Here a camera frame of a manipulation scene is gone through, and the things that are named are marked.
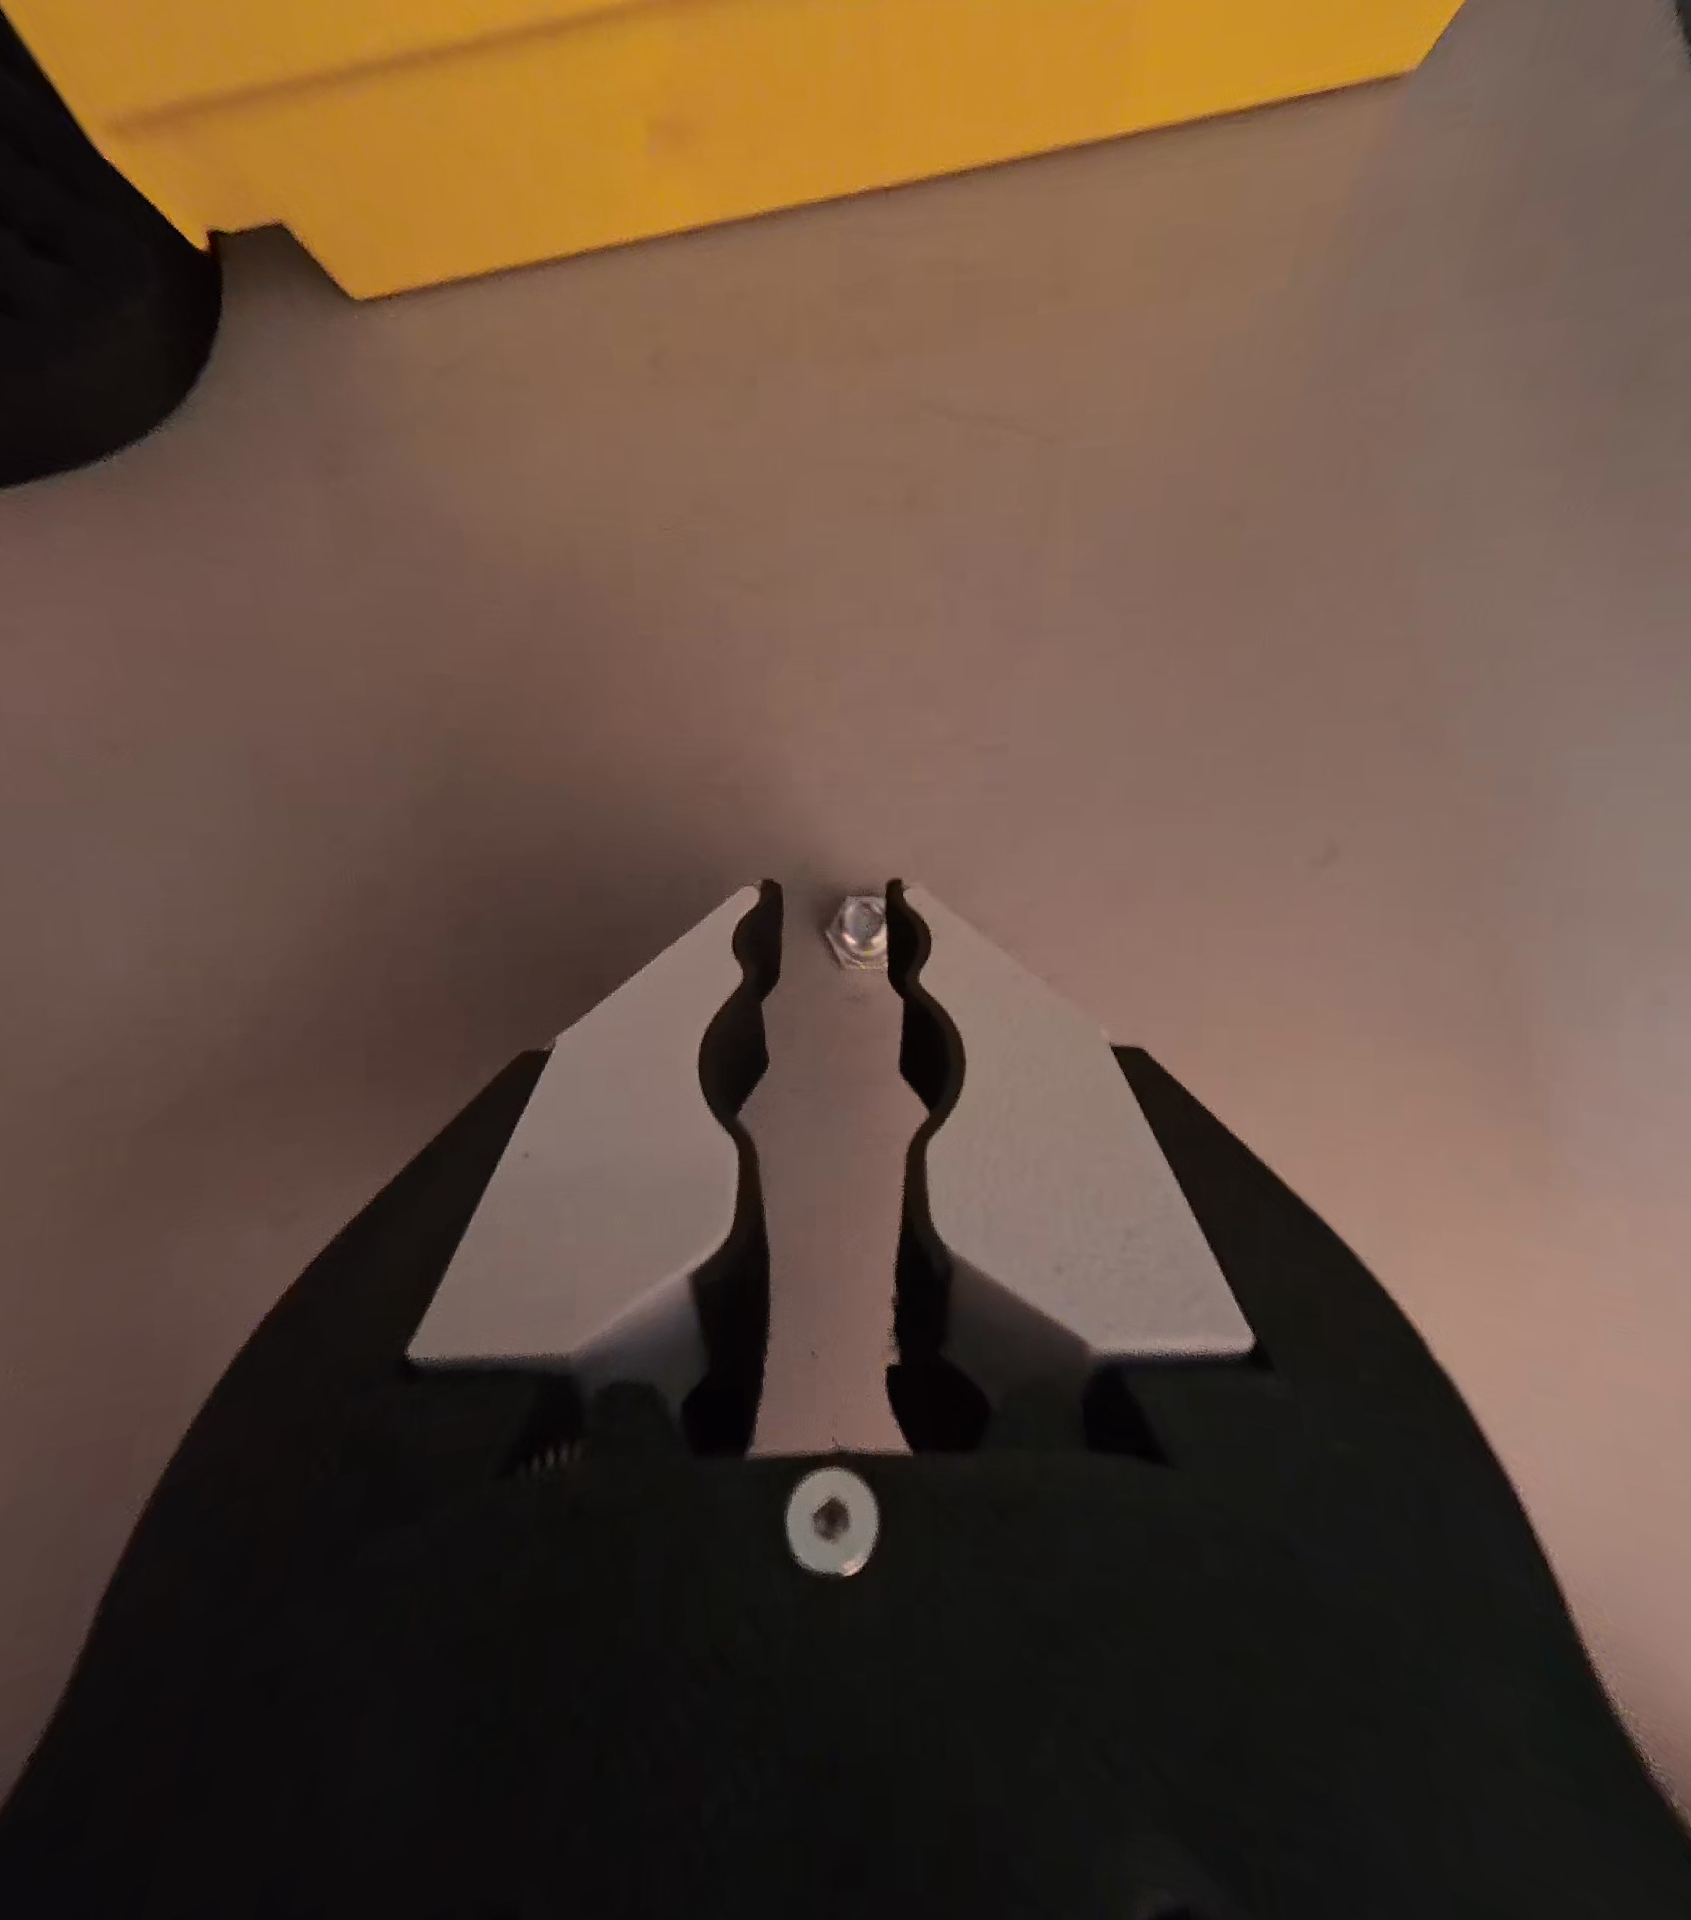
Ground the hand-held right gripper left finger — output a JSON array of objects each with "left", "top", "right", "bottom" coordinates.
[{"left": 405, "top": 878, "right": 788, "bottom": 1454}]

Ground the black textured pad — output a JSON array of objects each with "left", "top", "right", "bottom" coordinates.
[{"left": 0, "top": 0, "right": 223, "bottom": 515}]

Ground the yellow plastic bin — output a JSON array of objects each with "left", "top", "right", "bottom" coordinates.
[{"left": 0, "top": 0, "right": 1469, "bottom": 301}]

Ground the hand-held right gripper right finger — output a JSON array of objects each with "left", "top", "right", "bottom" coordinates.
[{"left": 882, "top": 877, "right": 1257, "bottom": 1454}]

